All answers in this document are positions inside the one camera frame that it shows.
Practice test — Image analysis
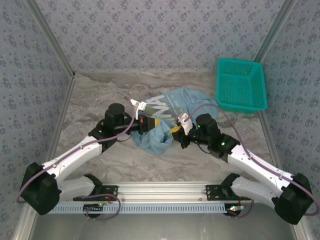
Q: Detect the light blue t-shirt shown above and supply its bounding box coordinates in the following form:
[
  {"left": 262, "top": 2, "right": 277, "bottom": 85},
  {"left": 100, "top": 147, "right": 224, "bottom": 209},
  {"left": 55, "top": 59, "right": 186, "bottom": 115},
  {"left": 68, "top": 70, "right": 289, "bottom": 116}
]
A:
[{"left": 131, "top": 86, "right": 220, "bottom": 156}]

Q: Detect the teal plastic mesh basket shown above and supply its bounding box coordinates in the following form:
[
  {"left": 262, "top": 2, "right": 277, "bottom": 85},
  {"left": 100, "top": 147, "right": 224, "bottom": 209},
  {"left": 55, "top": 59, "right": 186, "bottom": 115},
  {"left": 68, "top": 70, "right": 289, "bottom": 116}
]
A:
[{"left": 216, "top": 58, "right": 268, "bottom": 116}]

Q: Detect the right wrist camera box, white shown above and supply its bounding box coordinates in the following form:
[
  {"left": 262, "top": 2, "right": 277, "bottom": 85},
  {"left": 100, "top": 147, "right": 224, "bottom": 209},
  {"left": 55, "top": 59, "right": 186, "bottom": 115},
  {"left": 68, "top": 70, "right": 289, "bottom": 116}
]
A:
[{"left": 175, "top": 112, "right": 194, "bottom": 134}]

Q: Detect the wrist camera box, white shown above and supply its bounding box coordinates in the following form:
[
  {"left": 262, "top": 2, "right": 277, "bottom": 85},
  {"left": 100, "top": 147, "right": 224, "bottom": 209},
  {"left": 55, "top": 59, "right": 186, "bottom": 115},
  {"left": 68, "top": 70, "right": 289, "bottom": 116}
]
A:
[
  {"left": 175, "top": 112, "right": 194, "bottom": 134},
  {"left": 129, "top": 99, "right": 148, "bottom": 119}
]

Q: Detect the left wrist camera box, white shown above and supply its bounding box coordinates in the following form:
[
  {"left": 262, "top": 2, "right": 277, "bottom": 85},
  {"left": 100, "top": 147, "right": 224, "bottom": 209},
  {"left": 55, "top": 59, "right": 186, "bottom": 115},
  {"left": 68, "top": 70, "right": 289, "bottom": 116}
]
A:
[{"left": 129, "top": 99, "right": 148, "bottom": 119}]

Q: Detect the aluminium table side rail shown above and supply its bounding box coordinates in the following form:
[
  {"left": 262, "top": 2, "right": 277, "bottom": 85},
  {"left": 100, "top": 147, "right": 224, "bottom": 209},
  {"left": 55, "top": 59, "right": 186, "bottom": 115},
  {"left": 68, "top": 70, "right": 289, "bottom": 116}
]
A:
[
  {"left": 258, "top": 109, "right": 286, "bottom": 176},
  {"left": 41, "top": 73, "right": 76, "bottom": 176}
]

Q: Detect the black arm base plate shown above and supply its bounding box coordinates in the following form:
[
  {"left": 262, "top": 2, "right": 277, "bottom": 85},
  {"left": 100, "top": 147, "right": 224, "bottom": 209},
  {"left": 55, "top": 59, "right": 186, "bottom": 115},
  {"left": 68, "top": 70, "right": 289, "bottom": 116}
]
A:
[
  {"left": 205, "top": 184, "right": 252, "bottom": 201},
  {"left": 72, "top": 185, "right": 119, "bottom": 202}
]

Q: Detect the aluminium cross rail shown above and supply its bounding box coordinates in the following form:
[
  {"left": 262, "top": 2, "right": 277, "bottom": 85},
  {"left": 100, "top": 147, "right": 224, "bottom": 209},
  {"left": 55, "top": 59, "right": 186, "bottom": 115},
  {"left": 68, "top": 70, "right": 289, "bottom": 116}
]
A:
[{"left": 58, "top": 181, "right": 278, "bottom": 204}]

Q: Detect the pale blue slotted cable duct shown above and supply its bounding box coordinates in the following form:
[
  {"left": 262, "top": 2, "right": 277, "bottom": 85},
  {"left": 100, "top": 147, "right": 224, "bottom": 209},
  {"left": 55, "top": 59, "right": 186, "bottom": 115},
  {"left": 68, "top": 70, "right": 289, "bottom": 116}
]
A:
[{"left": 53, "top": 203, "right": 228, "bottom": 215}]

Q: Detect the small circuit board bracket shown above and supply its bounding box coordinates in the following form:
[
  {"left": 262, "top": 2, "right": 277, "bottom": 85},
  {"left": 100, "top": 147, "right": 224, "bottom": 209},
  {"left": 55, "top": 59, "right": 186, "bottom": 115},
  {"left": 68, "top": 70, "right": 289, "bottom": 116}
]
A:
[
  {"left": 83, "top": 203, "right": 104, "bottom": 216},
  {"left": 224, "top": 204, "right": 247, "bottom": 216}
]

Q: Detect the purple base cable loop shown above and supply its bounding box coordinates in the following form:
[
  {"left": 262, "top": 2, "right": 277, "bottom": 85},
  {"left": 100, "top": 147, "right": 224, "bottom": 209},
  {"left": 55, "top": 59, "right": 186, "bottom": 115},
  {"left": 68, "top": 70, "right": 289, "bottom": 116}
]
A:
[
  {"left": 226, "top": 197, "right": 256, "bottom": 220},
  {"left": 85, "top": 188, "right": 121, "bottom": 221}
]

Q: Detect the aluminium corner post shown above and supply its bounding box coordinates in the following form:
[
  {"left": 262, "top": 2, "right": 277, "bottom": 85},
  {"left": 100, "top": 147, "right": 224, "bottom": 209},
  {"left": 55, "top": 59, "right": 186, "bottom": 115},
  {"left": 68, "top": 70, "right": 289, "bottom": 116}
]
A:
[
  {"left": 253, "top": 0, "right": 300, "bottom": 63},
  {"left": 24, "top": 0, "right": 76, "bottom": 79}
]

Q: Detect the aluminium frame leg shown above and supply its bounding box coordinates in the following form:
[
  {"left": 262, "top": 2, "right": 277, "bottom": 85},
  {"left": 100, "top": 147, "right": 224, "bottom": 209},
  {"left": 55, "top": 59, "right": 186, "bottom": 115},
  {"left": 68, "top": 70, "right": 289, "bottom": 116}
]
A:
[
  {"left": 11, "top": 207, "right": 38, "bottom": 240},
  {"left": 292, "top": 222, "right": 312, "bottom": 240}
]

